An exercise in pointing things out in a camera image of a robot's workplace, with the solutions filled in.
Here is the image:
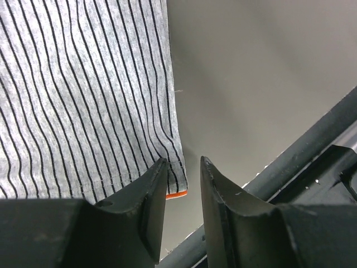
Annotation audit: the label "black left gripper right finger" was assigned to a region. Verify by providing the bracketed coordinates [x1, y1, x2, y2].
[200, 157, 356, 267]

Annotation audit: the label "grey striped boxer shorts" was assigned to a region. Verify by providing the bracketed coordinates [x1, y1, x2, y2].
[1, 1, 188, 203]

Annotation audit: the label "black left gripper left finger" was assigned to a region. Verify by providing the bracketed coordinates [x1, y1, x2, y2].
[1, 159, 168, 267]

